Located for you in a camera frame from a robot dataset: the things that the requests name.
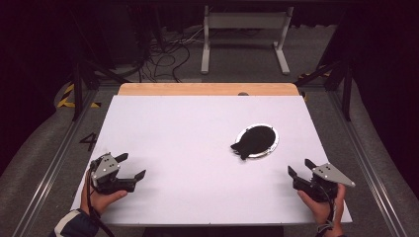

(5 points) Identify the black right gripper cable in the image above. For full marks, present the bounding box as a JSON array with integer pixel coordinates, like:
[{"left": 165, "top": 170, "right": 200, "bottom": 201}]
[{"left": 315, "top": 189, "right": 338, "bottom": 237}]

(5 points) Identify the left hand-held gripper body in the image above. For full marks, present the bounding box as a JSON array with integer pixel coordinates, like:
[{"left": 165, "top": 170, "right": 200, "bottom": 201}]
[{"left": 89, "top": 152, "right": 137, "bottom": 196}]

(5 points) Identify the white board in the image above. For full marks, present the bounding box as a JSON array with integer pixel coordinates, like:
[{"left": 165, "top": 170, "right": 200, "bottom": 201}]
[{"left": 65, "top": 95, "right": 354, "bottom": 228}]

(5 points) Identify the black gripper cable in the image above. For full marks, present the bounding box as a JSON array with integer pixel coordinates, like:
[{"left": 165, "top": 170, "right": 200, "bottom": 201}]
[
  {"left": 86, "top": 157, "right": 116, "bottom": 237},
  {"left": 315, "top": 189, "right": 338, "bottom": 237}
]

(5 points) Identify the person's right hand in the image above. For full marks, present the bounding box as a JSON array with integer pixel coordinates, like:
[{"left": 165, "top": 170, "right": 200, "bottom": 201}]
[{"left": 296, "top": 183, "right": 347, "bottom": 232}]

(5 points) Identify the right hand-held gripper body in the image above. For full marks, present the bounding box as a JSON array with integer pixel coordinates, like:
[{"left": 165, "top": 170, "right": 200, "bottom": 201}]
[{"left": 292, "top": 162, "right": 357, "bottom": 203}]

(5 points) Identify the black metal stand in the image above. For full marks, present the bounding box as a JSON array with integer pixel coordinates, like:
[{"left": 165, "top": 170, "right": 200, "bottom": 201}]
[
  {"left": 67, "top": 9, "right": 130, "bottom": 122},
  {"left": 293, "top": 58, "right": 356, "bottom": 122}
]

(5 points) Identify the aluminium floor rail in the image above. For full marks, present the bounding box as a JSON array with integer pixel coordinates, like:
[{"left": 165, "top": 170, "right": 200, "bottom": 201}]
[
  {"left": 12, "top": 88, "right": 101, "bottom": 237},
  {"left": 328, "top": 89, "right": 410, "bottom": 237}
]

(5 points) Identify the wooden table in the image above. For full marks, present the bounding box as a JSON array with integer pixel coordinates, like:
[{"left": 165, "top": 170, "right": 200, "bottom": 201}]
[{"left": 117, "top": 82, "right": 301, "bottom": 98}]

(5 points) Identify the person's left hand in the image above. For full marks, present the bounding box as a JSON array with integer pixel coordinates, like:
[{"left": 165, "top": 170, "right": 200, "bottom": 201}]
[{"left": 79, "top": 167, "right": 129, "bottom": 217}]

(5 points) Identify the white metal stand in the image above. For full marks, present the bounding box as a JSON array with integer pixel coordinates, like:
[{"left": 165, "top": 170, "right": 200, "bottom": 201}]
[{"left": 200, "top": 5, "right": 295, "bottom": 76}]

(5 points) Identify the black cloth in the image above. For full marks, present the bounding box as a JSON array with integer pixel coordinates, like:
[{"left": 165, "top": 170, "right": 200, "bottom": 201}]
[{"left": 229, "top": 124, "right": 278, "bottom": 162}]

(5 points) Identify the tangle of floor cables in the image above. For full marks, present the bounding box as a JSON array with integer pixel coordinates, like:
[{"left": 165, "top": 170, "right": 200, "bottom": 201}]
[{"left": 136, "top": 28, "right": 206, "bottom": 84}]

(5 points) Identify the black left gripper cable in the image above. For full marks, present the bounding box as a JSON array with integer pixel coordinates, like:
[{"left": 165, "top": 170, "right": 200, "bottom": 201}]
[{"left": 86, "top": 157, "right": 116, "bottom": 237}]

